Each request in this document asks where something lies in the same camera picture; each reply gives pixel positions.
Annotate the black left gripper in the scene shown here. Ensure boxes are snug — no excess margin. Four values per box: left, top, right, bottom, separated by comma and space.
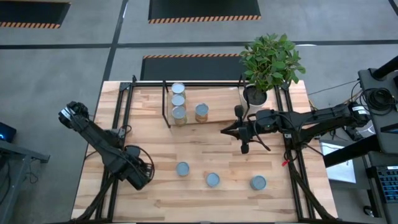
121, 155, 155, 191

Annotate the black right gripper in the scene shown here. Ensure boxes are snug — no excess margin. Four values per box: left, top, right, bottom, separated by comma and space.
220, 105, 282, 155

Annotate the tall corn can orange label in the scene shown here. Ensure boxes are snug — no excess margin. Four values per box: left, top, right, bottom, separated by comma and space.
250, 175, 267, 191
195, 103, 210, 124

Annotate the short bean-pattern yellow can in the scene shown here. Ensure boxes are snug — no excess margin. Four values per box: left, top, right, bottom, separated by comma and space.
176, 161, 190, 177

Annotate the short mushroom can yellow green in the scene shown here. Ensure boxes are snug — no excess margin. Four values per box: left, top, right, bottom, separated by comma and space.
206, 172, 221, 188

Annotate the tall oranges can green label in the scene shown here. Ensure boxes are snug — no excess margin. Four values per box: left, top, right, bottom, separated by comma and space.
171, 105, 188, 126

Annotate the tall green beans can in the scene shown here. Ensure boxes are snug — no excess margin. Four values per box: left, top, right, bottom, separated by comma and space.
171, 94, 187, 108

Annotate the tall yellow-green labelled can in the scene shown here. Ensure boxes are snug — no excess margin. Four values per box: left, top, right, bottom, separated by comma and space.
171, 82, 187, 96

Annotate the white plant pot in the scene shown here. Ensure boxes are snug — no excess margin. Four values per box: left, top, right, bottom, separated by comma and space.
241, 83, 269, 116

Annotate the black mat with hazard stripe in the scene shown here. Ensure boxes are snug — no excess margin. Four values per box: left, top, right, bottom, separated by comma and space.
139, 53, 249, 82
0, 0, 72, 30
147, 0, 262, 25

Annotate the green leafy plant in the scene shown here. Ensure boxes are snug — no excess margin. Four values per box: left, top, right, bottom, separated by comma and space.
239, 32, 307, 93

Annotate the white sheet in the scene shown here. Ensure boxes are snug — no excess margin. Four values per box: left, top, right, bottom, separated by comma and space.
320, 142, 357, 184

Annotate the black device with blue light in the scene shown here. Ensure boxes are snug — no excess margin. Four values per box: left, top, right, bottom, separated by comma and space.
0, 121, 17, 143

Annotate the grey side stand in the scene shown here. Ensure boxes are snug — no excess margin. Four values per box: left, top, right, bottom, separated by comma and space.
357, 55, 398, 156

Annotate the blue keyed control panel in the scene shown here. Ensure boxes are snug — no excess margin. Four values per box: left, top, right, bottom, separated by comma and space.
374, 166, 398, 203

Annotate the black pole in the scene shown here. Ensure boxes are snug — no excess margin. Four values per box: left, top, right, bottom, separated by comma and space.
371, 55, 398, 81

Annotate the wooden shelf with black frame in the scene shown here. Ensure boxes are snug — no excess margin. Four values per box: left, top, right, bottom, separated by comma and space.
162, 74, 250, 129

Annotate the coiled black cable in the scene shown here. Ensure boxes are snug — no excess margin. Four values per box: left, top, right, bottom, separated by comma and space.
360, 87, 397, 116

